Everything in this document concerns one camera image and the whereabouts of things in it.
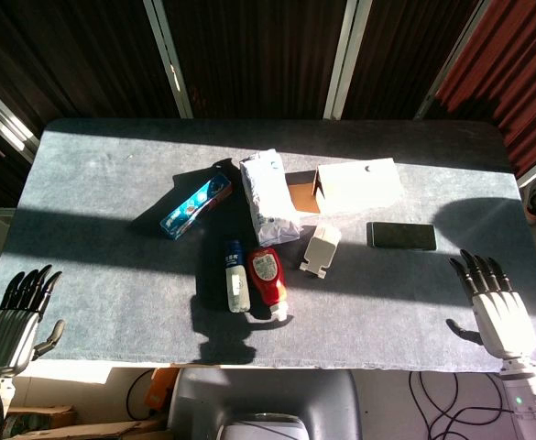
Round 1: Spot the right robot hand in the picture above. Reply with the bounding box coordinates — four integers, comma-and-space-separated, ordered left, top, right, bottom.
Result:
445, 248, 536, 359

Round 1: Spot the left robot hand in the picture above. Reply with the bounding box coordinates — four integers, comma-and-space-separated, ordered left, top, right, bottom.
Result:
0, 264, 67, 378

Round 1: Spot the black smartphone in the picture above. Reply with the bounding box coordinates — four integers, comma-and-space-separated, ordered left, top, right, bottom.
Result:
366, 221, 437, 252

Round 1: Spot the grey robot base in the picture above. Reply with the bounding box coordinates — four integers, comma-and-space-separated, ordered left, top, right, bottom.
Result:
167, 367, 361, 440

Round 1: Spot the small white stand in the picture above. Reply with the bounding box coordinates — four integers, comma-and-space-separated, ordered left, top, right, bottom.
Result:
299, 224, 343, 280

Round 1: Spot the brown cardboard box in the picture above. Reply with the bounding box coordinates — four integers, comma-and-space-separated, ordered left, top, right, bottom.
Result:
2, 404, 141, 440

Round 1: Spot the orange device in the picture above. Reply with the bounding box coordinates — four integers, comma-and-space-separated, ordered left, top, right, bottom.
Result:
147, 366, 180, 420

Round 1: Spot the grey table cloth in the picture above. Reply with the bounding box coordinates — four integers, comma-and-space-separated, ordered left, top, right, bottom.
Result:
0, 118, 536, 373

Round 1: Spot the white cardboard box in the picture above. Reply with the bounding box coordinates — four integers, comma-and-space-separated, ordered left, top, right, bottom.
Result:
286, 158, 405, 215

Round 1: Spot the blue cookie box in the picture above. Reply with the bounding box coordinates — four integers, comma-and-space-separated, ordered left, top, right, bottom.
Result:
159, 176, 233, 242

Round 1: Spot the white bottle with blue cap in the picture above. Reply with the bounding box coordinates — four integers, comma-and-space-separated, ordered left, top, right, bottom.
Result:
223, 239, 252, 314

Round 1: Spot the red ketchup bottle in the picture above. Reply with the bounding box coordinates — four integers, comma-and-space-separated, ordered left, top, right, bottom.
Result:
246, 247, 290, 321

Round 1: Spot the red curtain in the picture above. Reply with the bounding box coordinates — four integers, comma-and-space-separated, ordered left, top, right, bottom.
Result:
436, 0, 536, 180

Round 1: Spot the white tissue pack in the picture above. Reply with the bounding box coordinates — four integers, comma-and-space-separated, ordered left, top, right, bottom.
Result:
239, 148, 302, 248

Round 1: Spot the black cable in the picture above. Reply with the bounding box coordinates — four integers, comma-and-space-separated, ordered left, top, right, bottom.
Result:
126, 368, 155, 422
408, 369, 516, 440

